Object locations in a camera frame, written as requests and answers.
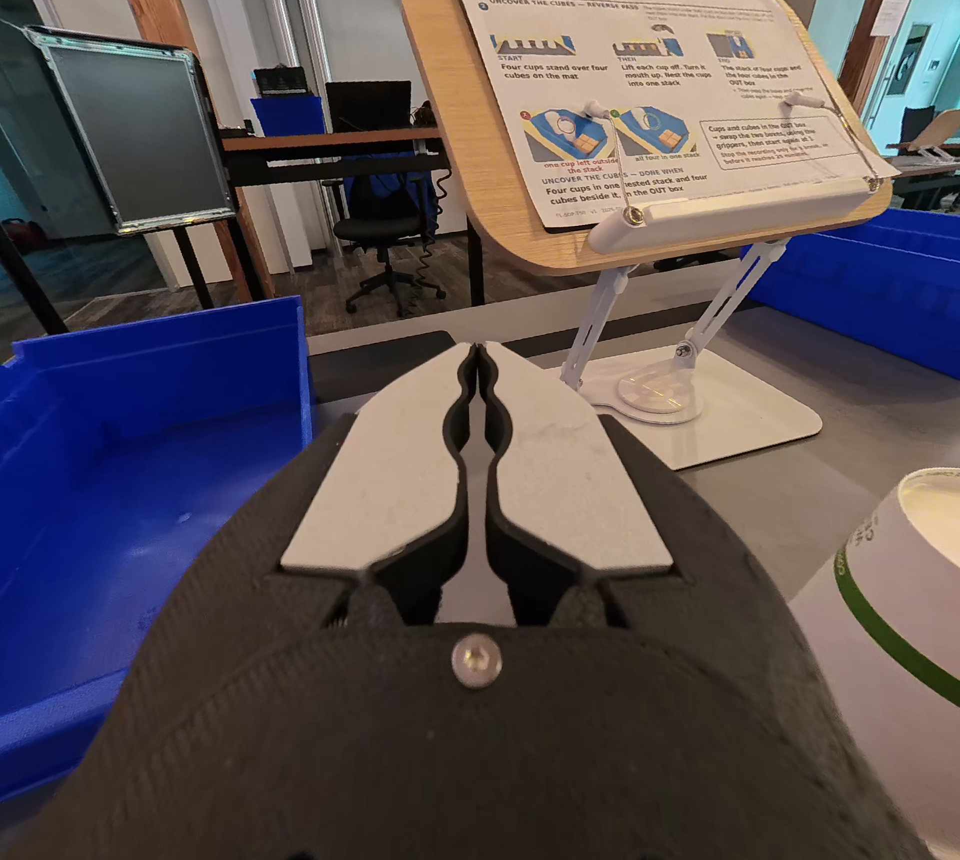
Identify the black office chair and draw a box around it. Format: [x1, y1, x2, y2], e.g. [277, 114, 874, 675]
[322, 174, 449, 317]

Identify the silver framed sign board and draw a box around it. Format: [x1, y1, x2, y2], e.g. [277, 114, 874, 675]
[22, 25, 238, 310]

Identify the grey desk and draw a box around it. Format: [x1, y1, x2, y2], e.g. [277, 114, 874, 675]
[303, 275, 960, 860]

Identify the black monitor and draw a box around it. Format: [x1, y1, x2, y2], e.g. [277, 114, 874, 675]
[324, 80, 414, 134]

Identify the wooden book stand white base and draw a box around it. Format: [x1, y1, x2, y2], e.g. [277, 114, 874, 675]
[399, 0, 895, 471]

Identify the blue cloth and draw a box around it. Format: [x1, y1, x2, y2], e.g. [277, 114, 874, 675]
[360, 155, 444, 239]

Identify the blue plastic bin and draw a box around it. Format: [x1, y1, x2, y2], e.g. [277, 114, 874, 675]
[0, 295, 315, 801]
[738, 206, 960, 381]
[250, 95, 331, 137]

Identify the white paper cup green band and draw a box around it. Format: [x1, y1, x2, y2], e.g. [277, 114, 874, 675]
[787, 468, 960, 860]

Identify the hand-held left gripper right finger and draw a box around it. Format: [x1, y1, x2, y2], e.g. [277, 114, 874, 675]
[480, 340, 676, 627]

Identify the printed instruction sheet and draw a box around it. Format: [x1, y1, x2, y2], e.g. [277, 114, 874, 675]
[405, 0, 901, 231]

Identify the wooden table black frame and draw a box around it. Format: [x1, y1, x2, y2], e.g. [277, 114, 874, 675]
[219, 125, 487, 310]

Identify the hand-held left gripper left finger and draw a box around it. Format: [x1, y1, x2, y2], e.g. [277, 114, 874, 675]
[279, 341, 481, 627]

